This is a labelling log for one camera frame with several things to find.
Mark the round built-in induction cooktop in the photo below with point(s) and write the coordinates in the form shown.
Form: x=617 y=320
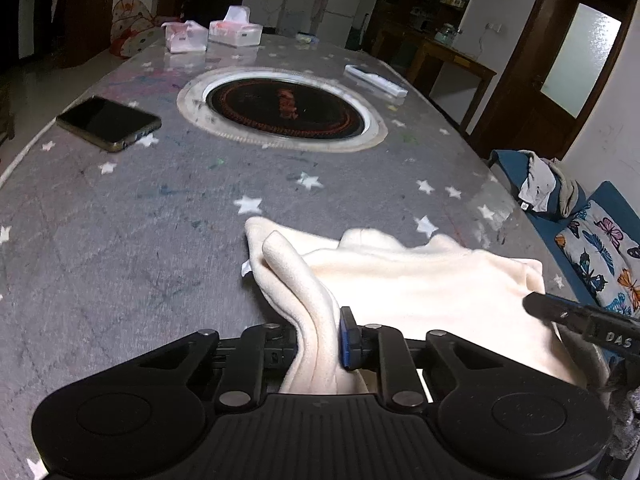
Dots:
x=280 y=105

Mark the dark smartphone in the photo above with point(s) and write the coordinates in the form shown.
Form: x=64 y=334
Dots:
x=107 y=122

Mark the glass jar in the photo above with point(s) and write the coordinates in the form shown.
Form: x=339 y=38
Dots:
x=445 y=34

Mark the white spotted shirt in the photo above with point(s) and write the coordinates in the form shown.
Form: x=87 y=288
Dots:
x=535 y=185

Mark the brown door with glass pane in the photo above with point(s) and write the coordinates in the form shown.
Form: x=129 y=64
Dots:
x=520 y=75

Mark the white water dispenser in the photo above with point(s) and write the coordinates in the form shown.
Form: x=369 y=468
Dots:
x=294 y=12

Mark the white tissue box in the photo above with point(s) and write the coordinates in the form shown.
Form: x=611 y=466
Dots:
x=235 y=32

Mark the wooden side desk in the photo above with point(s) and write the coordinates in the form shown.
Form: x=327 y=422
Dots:
x=450 y=57

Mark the white remote control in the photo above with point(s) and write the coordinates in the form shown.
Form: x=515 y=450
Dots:
x=375 y=80

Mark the small green packet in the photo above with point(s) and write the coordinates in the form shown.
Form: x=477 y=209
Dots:
x=306 y=38

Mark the blue sofa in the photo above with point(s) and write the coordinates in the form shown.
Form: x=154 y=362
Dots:
x=547 y=227

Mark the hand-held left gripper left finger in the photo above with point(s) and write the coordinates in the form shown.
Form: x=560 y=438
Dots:
x=277 y=355

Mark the grey beige garment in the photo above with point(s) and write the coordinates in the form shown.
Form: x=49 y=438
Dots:
x=567 y=190

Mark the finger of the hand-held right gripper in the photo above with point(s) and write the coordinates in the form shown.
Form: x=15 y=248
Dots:
x=575 y=316

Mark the white refrigerator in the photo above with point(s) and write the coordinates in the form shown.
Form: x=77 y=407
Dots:
x=340 y=5

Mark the dark open bookshelf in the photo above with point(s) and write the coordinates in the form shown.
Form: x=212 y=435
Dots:
x=85 y=15

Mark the small translucent plastic box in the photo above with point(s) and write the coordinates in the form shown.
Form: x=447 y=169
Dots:
x=186 y=39

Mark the cream sweater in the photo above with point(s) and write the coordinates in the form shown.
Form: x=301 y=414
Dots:
x=425 y=285

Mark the printed play tent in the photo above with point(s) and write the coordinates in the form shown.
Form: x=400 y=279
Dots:
x=135 y=27

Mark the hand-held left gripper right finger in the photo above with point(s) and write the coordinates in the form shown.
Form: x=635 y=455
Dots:
x=348 y=342

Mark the butterfly print cushion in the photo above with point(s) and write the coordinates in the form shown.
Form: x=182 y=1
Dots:
x=600 y=255

